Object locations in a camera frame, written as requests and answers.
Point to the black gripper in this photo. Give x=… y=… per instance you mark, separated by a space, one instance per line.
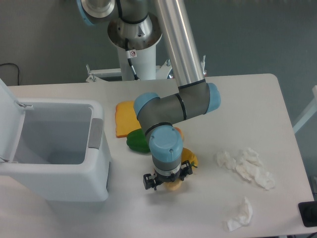
x=150 y=181

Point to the pale square bread loaf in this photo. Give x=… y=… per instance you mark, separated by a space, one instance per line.
x=177 y=185

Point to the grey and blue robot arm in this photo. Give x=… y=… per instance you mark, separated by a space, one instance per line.
x=195 y=96

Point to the round knotted bread roll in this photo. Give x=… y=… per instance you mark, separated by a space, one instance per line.
x=180 y=132

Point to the yellow bell pepper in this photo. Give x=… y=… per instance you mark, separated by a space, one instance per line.
x=190 y=156

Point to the green bell pepper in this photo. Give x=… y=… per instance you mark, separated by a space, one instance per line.
x=136 y=141

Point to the orange toast slice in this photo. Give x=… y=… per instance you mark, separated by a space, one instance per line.
x=125 y=119

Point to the large crumpled white tissue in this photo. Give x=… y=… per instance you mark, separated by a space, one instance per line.
x=248 y=165

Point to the small crumpled white tissue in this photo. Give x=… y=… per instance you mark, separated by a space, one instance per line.
x=243 y=216

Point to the white open trash bin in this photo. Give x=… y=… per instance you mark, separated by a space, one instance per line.
x=57 y=148

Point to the black device at table edge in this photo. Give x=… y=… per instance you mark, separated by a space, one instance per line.
x=308 y=212

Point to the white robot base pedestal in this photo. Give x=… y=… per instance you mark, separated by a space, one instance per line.
x=138 y=62

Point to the white frame right side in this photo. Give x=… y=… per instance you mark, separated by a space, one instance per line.
x=307 y=112

